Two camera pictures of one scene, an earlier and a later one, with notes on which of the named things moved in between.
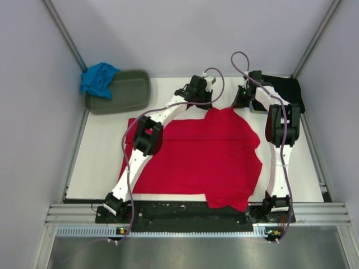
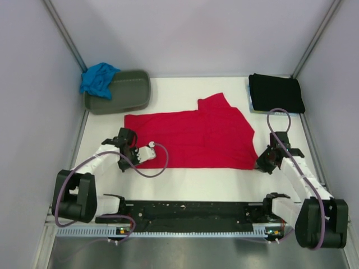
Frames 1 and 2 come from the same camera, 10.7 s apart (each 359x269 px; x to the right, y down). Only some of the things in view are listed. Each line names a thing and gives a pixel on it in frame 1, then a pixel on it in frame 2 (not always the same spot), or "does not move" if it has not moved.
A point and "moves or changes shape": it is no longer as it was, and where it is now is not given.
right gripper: x=236 y=102 to x=261 y=165
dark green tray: x=129 y=90 does not move
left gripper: x=208 y=94 to x=134 y=151
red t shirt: x=216 y=156 moves or changes shape
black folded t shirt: x=288 y=88 does not move
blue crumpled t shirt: x=97 y=79 does not move
